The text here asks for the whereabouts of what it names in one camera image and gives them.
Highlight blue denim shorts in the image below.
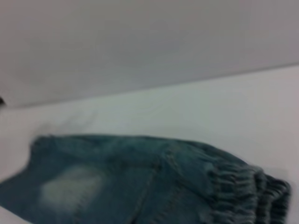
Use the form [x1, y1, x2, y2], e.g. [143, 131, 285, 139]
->
[0, 133, 293, 224]

